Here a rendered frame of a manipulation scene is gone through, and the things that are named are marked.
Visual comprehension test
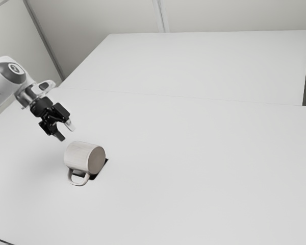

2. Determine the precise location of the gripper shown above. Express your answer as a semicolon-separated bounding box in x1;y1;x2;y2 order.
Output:
29;97;76;142

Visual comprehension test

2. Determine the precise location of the white mug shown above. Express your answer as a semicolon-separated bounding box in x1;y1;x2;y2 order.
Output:
63;140;106;186

